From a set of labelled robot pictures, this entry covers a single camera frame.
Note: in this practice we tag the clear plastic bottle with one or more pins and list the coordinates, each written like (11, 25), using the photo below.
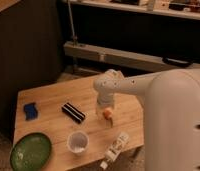
(114, 150)

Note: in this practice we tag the blue sponge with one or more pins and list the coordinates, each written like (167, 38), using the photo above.
(30, 111)

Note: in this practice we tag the black striped box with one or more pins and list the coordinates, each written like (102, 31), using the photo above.
(73, 113)

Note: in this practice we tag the wooden table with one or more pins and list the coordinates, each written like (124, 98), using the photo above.
(52, 121)

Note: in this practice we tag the grey metal rail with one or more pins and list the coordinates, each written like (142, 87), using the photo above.
(116, 57)

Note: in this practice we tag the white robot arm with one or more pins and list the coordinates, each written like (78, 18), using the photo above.
(171, 106)

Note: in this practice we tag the clear plastic cup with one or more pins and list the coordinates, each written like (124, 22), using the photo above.
(77, 142)

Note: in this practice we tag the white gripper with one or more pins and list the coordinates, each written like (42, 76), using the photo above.
(100, 107)

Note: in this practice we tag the white wall shelf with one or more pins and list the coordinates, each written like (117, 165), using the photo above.
(135, 8)

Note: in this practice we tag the metal pole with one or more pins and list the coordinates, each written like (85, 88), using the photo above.
(74, 37)

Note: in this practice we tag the orange pepper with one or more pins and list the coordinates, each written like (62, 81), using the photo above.
(107, 113)

